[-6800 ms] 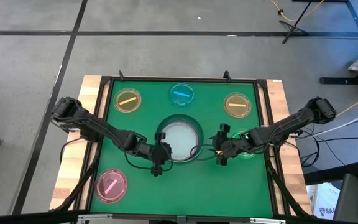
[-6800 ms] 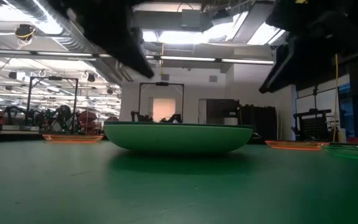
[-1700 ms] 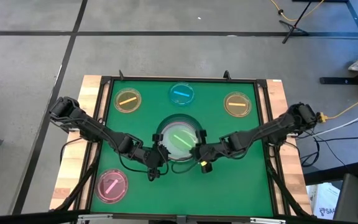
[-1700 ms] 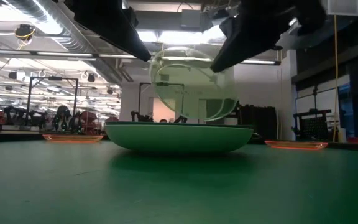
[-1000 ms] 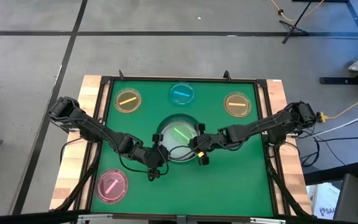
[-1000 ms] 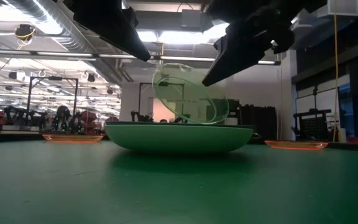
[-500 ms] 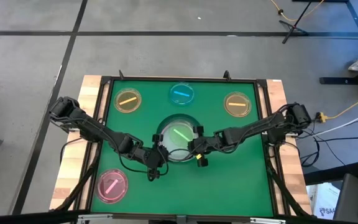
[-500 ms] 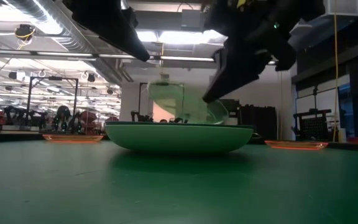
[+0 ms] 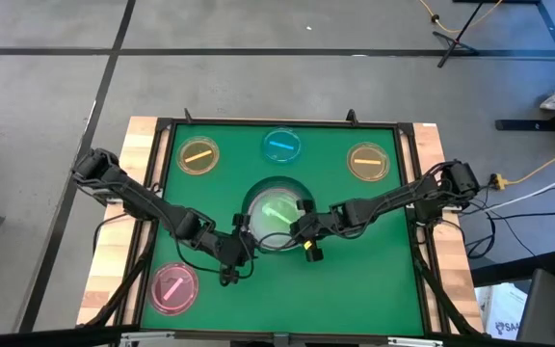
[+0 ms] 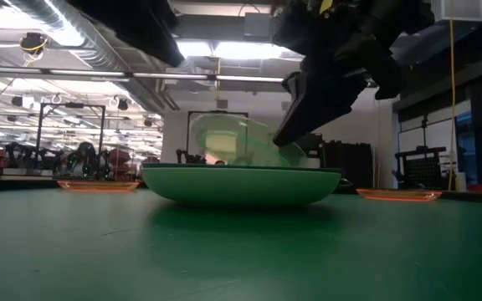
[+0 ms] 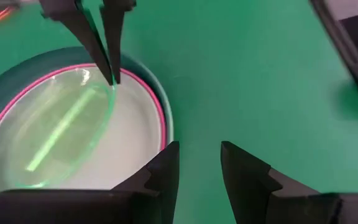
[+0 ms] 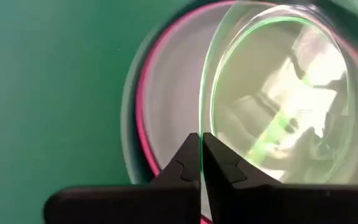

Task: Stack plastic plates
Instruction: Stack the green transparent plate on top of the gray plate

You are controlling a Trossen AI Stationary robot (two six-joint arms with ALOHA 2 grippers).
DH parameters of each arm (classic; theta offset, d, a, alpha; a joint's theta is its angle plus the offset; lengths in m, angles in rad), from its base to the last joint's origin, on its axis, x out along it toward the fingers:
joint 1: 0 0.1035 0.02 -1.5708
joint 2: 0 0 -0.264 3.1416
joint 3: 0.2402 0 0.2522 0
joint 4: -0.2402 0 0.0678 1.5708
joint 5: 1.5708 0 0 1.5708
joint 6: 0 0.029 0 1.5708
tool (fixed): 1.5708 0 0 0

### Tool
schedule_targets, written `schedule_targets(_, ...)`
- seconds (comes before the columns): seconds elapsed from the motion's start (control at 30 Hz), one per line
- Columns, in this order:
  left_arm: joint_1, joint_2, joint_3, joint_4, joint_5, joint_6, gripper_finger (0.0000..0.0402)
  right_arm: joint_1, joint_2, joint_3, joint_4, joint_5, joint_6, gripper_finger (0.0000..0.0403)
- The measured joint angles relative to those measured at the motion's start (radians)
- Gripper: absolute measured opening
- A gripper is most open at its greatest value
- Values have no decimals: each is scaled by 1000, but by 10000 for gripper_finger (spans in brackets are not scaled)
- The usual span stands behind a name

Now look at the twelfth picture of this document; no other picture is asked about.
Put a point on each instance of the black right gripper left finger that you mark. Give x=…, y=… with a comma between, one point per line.
x=154, y=205

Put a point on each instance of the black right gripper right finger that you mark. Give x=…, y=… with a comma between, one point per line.
x=259, y=205

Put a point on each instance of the large dark green plastic plate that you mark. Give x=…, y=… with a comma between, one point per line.
x=128, y=124

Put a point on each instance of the pink plastic plate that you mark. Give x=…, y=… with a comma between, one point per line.
x=139, y=102

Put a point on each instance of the small grey plastic plate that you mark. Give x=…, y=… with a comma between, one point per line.
x=176, y=93

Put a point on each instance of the transparent green plastic dish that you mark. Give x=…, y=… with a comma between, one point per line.
x=244, y=77

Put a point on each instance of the green table mat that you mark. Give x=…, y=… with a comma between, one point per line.
x=42, y=93

